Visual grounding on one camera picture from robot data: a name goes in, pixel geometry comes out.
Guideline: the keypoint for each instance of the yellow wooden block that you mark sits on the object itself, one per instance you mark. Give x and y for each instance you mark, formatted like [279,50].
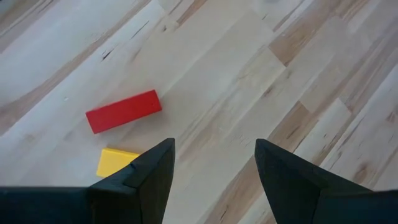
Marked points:
[112,161]

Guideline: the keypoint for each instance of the red wooden block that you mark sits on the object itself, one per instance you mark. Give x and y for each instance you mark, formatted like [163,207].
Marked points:
[124,111]

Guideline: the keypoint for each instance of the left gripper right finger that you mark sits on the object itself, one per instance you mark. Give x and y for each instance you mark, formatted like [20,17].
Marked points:
[286,186]

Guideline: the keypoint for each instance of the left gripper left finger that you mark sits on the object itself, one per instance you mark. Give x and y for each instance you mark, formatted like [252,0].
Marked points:
[140,196]

